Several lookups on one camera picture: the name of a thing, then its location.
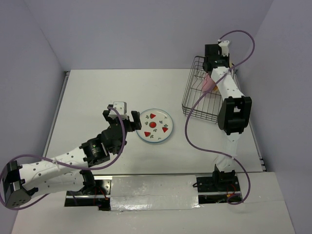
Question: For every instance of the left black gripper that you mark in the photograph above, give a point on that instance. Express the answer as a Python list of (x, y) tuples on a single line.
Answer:
[(136, 125)]

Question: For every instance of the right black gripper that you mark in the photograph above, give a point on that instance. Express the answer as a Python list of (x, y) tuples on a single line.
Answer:
[(227, 58)]

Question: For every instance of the pink plate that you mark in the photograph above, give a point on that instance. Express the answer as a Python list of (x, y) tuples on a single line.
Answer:
[(207, 83)]

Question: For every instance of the white blue-rimmed fruit plate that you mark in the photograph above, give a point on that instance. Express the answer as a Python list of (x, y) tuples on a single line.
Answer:
[(156, 126)]

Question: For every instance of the dark wire dish rack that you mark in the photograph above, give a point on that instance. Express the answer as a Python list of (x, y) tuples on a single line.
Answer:
[(206, 106)]

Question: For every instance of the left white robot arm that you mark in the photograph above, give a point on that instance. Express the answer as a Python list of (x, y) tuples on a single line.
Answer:
[(71, 171)]

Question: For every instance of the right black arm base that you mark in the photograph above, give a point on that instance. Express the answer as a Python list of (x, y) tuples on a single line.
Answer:
[(219, 187)]

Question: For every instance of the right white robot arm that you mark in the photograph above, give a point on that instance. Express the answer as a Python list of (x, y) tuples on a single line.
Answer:
[(233, 116)]

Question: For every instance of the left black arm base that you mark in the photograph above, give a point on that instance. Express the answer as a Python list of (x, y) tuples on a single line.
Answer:
[(95, 192)]

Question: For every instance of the silver tape-covered panel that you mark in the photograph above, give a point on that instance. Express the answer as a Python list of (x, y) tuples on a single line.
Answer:
[(151, 193)]

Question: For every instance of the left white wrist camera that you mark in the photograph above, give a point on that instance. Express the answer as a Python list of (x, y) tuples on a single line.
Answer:
[(121, 108)]

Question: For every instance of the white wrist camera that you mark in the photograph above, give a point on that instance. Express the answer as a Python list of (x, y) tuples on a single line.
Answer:
[(121, 108), (224, 46)]

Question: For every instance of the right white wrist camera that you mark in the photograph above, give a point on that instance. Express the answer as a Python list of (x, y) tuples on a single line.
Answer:
[(224, 46)]

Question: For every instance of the aluminium table rail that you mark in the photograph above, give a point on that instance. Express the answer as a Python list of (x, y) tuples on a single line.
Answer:
[(67, 73)]

